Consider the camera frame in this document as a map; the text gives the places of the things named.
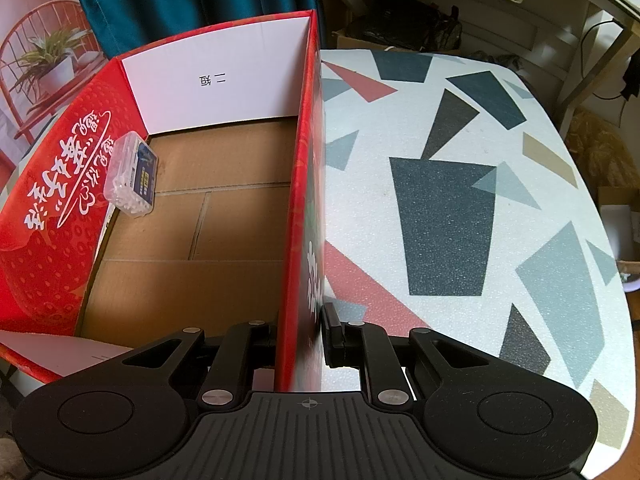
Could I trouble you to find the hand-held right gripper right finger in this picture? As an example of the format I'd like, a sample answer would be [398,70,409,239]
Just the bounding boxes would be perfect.
[323,304,497,407]

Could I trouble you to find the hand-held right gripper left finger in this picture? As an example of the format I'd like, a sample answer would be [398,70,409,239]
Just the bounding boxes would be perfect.
[122,320,279,408]

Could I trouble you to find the red printed cardboard box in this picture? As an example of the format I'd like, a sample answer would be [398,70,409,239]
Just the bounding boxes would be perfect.
[0,9,328,394]

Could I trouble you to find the geometric patterned table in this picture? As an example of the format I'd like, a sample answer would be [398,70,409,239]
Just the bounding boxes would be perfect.
[320,49,632,479]

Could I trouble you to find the clear plastic cotton swab box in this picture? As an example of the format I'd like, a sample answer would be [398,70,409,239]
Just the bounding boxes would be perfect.
[100,131,161,220]

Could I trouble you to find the brown cardboard box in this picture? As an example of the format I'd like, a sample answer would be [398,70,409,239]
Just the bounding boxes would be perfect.
[332,30,401,52]

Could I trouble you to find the pale purple basin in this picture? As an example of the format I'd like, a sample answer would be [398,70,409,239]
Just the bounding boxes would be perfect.
[615,260,640,294]

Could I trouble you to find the black bag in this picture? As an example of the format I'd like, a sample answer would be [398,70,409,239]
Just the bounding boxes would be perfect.
[345,0,467,54]

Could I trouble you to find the yellow cloth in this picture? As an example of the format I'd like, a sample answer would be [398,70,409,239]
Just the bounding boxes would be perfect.
[567,107,640,197]

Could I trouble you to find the teal curtain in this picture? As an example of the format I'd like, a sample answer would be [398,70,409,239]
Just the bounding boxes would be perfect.
[60,0,317,59]

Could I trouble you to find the wall poster with red chair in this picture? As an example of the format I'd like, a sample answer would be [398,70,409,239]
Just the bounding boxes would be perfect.
[0,0,117,192]

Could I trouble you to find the white shelf frame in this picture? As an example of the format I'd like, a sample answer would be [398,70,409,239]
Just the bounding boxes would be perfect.
[520,0,640,111]

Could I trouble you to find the black cable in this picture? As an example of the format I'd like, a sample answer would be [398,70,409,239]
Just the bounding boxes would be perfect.
[580,19,640,104]

